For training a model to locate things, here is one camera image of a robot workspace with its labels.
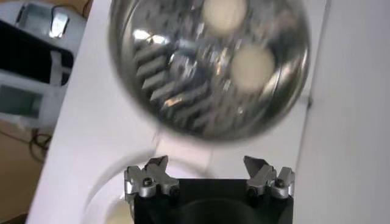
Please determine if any dark floor cable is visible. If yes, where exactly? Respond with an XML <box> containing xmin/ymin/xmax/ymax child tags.
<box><xmin>28</xmin><ymin>127</ymin><xmax>53</xmax><ymax>163</ymax></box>

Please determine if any stainless steel steamer basket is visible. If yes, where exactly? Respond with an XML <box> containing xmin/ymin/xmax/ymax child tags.
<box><xmin>107</xmin><ymin>0</ymin><xmax>312</xmax><ymax>142</ymax></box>

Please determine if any white steamed baozi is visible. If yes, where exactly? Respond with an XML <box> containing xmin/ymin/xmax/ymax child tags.
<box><xmin>104</xmin><ymin>206</ymin><xmax>135</xmax><ymax>224</ymax></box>
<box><xmin>229</xmin><ymin>44</ymin><xmax>277</xmax><ymax>94</ymax></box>
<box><xmin>202</xmin><ymin>0</ymin><xmax>248</xmax><ymax>38</ymax></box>

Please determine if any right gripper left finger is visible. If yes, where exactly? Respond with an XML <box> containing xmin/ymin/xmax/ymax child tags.
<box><xmin>123</xmin><ymin>155</ymin><xmax>180</xmax><ymax>203</ymax></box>

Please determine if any round white plate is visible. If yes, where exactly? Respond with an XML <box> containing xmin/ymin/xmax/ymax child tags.
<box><xmin>81</xmin><ymin>150</ymin><xmax>215</xmax><ymax>224</ymax></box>

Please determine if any white black robot base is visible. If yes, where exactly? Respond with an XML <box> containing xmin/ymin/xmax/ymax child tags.
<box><xmin>0</xmin><ymin>0</ymin><xmax>88</xmax><ymax>129</ymax></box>

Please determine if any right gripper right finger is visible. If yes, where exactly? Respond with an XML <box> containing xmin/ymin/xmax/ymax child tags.
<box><xmin>243</xmin><ymin>155</ymin><xmax>296</xmax><ymax>200</ymax></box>

